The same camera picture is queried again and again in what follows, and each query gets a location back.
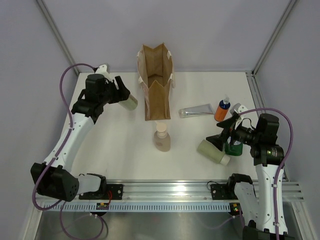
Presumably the green dish soap bottle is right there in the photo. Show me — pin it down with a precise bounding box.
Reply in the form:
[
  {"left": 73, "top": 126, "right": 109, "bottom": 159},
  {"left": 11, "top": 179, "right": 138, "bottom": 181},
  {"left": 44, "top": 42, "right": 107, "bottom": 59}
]
[{"left": 224, "top": 138, "right": 243, "bottom": 157}]

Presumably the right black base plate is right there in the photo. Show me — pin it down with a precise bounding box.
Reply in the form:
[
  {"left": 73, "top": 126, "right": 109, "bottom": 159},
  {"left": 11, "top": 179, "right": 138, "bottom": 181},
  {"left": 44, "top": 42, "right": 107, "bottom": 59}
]
[{"left": 210, "top": 183, "right": 238, "bottom": 200}]

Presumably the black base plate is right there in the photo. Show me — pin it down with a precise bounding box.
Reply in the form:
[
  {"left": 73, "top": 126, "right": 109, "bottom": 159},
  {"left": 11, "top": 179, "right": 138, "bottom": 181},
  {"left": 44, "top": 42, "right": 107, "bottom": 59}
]
[
  {"left": 210, "top": 183, "right": 238, "bottom": 200},
  {"left": 78, "top": 183, "right": 124, "bottom": 200}
]

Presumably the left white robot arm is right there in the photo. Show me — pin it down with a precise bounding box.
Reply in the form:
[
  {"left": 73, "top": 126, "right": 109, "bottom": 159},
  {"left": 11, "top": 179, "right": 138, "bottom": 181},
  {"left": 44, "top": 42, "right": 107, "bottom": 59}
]
[{"left": 30, "top": 73, "right": 131, "bottom": 202}]

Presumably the slotted white cable duct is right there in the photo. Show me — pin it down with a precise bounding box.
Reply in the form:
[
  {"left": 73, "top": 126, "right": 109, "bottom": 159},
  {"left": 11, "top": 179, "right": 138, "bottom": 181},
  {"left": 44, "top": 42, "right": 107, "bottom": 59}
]
[{"left": 51, "top": 201, "right": 231, "bottom": 213}]

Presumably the pale green bottle white cap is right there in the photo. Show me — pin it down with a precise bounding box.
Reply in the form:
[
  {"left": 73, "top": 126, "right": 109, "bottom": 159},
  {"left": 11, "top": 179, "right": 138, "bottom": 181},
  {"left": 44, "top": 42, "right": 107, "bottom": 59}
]
[{"left": 197, "top": 140, "right": 231, "bottom": 166}]

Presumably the brown canvas tote bag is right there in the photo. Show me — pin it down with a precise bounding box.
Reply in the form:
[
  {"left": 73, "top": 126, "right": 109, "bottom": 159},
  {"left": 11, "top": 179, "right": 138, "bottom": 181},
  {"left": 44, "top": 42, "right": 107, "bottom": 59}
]
[{"left": 136, "top": 43, "right": 176, "bottom": 121}]

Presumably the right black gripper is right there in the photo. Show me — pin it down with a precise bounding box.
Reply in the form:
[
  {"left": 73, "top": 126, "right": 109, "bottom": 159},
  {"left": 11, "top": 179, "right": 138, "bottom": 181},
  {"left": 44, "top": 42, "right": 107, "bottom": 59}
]
[{"left": 206, "top": 115, "right": 261, "bottom": 151}]

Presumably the beige pump dispenser bottle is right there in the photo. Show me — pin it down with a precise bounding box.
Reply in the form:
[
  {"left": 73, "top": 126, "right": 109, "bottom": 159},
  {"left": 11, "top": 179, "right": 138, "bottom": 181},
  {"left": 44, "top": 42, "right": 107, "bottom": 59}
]
[{"left": 153, "top": 121, "right": 171, "bottom": 152}]

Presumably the right aluminium frame post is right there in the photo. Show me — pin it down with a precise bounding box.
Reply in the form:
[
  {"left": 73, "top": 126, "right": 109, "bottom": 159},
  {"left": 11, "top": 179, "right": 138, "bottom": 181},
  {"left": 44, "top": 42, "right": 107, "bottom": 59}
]
[{"left": 251, "top": 0, "right": 299, "bottom": 77}]

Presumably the silver squeeze tube clear cap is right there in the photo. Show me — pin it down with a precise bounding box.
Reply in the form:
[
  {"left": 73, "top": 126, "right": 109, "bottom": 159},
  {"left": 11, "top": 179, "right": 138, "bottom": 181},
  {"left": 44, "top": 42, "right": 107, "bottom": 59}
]
[{"left": 178, "top": 103, "right": 215, "bottom": 118}]

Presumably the pale green bottle beige cap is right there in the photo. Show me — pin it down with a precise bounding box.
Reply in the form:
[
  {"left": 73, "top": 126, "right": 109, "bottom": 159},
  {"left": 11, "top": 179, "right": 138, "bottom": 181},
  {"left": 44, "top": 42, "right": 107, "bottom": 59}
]
[{"left": 118, "top": 94, "right": 138, "bottom": 111}]

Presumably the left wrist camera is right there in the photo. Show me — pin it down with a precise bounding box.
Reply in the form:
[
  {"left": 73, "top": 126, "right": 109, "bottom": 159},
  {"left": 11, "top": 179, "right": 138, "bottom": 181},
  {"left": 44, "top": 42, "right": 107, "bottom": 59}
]
[{"left": 94, "top": 64, "right": 110, "bottom": 79}]

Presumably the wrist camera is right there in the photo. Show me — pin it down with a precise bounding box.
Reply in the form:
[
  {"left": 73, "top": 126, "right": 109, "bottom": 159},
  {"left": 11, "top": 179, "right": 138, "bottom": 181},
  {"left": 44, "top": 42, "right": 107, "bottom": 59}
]
[
  {"left": 229, "top": 103, "right": 248, "bottom": 123},
  {"left": 94, "top": 64, "right": 110, "bottom": 79}
]

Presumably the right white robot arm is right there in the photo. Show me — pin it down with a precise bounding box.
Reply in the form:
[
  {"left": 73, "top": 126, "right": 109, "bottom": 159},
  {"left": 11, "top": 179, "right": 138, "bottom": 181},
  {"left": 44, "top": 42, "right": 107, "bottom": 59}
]
[{"left": 207, "top": 113, "right": 292, "bottom": 240}]

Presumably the aluminium mounting rail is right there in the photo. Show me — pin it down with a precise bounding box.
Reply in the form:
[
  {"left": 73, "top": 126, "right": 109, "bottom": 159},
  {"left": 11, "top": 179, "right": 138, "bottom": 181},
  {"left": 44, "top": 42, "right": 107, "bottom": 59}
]
[{"left": 33, "top": 181, "right": 305, "bottom": 202}]

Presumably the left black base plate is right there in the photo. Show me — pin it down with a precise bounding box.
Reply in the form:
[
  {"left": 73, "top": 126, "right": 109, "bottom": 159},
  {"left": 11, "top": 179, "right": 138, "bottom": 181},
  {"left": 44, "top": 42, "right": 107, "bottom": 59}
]
[{"left": 78, "top": 183, "right": 124, "bottom": 200}]

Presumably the left aluminium frame post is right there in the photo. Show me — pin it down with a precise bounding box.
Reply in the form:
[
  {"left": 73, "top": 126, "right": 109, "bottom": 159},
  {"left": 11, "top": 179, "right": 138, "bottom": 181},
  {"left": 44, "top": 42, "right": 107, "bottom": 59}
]
[{"left": 35, "top": 0, "right": 76, "bottom": 65}]

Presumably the orange spray bottle blue top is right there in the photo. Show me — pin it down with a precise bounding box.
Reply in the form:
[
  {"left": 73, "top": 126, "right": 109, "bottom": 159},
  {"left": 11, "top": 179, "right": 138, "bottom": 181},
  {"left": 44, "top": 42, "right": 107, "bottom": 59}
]
[{"left": 214, "top": 95, "right": 231, "bottom": 122}]

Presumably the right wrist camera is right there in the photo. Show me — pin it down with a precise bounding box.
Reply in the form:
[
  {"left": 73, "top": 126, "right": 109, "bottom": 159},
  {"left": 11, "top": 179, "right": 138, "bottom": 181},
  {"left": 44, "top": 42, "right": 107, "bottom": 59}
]
[{"left": 229, "top": 103, "right": 248, "bottom": 123}]

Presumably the aluminium frame post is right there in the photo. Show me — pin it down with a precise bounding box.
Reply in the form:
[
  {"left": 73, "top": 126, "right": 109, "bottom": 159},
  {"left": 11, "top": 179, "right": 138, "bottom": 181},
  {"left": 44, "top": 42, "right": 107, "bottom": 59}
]
[
  {"left": 251, "top": 0, "right": 299, "bottom": 77},
  {"left": 35, "top": 0, "right": 76, "bottom": 65}
]

